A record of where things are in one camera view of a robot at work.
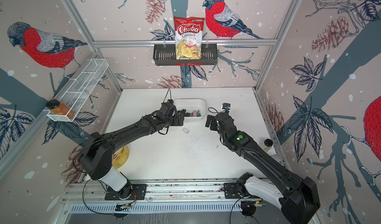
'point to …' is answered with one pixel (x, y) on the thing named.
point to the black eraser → (183, 111)
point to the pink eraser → (195, 113)
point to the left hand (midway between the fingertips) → (180, 115)
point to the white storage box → (190, 105)
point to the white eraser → (186, 131)
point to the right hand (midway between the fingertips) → (214, 116)
